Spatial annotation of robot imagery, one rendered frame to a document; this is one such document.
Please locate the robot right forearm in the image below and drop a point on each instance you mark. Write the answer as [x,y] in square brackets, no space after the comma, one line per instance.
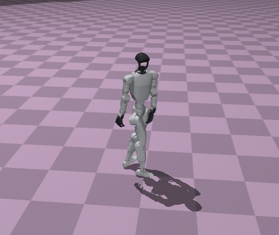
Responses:
[123,106]

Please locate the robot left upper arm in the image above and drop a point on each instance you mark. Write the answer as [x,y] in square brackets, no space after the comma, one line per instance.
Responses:
[154,83]

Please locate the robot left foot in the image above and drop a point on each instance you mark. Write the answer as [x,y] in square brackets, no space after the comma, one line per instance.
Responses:
[133,159]

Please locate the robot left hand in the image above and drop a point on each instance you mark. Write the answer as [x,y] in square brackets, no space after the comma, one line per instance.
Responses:
[151,115]

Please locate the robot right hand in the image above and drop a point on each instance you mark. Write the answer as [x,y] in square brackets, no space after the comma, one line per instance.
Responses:
[119,121]

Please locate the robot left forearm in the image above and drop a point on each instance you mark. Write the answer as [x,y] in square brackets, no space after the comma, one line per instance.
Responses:
[153,102]

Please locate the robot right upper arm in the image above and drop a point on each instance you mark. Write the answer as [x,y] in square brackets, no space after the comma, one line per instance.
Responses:
[127,80]

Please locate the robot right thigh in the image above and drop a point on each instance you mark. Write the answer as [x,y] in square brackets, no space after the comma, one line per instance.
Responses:
[140,129]

